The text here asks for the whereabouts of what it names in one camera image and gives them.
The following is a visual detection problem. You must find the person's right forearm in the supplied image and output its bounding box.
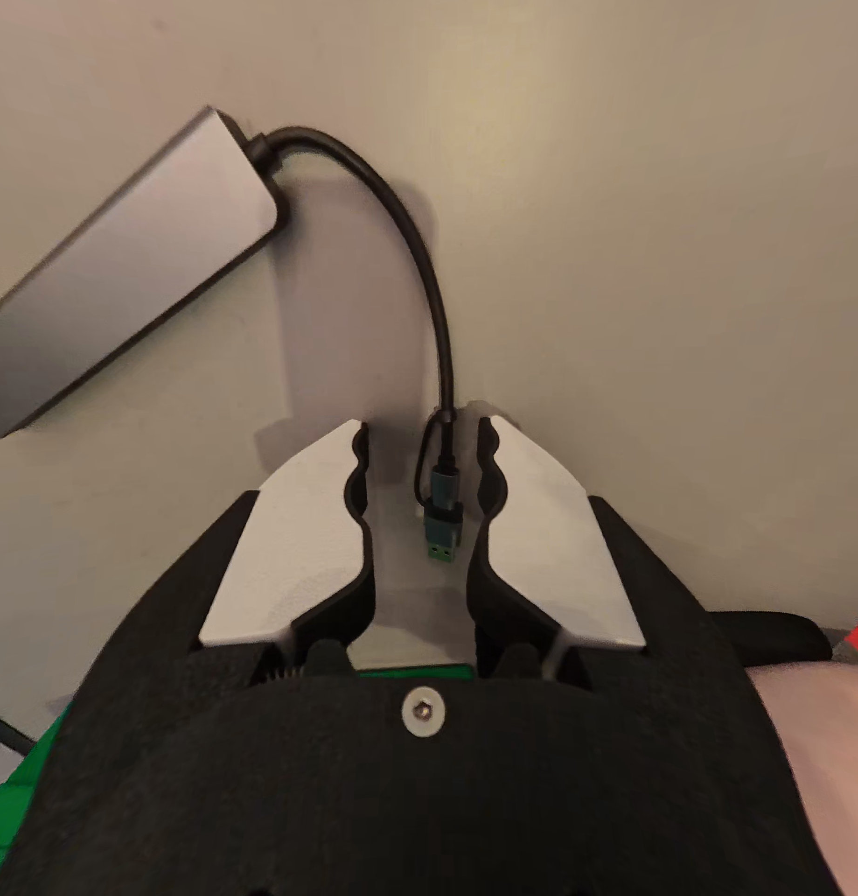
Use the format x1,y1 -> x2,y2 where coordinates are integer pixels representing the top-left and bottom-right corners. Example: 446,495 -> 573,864
744,658 -> 858,896

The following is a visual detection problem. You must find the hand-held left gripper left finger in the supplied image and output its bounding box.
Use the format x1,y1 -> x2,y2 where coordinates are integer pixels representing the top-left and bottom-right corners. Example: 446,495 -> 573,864
198,419 -> 378,669

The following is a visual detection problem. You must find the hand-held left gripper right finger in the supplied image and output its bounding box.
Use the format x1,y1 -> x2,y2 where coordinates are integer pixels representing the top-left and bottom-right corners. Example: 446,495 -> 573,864
466,414 -> 648,679

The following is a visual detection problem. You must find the black wrist rest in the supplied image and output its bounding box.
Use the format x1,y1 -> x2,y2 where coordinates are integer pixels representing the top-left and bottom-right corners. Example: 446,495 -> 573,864
705,609 -> 834,666

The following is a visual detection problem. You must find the grey usb hub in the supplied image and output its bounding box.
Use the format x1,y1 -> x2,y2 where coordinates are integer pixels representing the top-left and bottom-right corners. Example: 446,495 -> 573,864
0,105 -> 284,442

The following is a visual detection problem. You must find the green plastic bin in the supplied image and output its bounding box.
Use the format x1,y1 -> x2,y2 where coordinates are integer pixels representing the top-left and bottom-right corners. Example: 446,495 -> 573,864
0,664 -> 472,896

